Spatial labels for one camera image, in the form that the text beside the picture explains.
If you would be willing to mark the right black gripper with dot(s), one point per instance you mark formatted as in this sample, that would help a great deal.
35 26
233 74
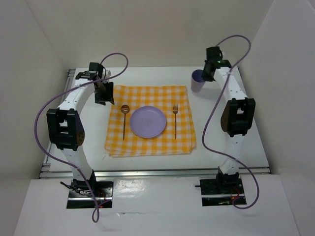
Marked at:
204 76

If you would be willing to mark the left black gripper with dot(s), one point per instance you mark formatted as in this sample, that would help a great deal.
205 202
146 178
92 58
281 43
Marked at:
109 96

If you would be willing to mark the lilac plastic cup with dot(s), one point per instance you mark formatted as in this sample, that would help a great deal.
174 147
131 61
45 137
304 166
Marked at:
197 82

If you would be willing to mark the copper spoon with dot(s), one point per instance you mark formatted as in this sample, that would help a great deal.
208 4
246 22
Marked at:
125 109

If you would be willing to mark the yellow white checkered cloth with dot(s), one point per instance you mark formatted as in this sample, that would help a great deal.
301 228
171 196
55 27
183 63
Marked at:
164 98

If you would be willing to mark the lilac plastic plate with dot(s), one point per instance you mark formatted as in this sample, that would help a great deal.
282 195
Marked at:
147 122

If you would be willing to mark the copper fork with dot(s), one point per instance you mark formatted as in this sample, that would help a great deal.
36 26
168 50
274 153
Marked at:
175 111

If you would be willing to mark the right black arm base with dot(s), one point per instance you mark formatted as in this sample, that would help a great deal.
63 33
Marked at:
222 190

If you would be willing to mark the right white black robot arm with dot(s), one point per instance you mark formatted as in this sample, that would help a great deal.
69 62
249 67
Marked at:
237 116

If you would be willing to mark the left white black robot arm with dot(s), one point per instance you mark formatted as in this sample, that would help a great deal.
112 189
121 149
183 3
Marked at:
64 124

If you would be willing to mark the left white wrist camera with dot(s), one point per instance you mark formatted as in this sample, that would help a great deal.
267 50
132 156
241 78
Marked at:
106 74

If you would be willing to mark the aluminium front rail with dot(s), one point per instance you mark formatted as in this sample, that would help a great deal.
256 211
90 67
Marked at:
134 174

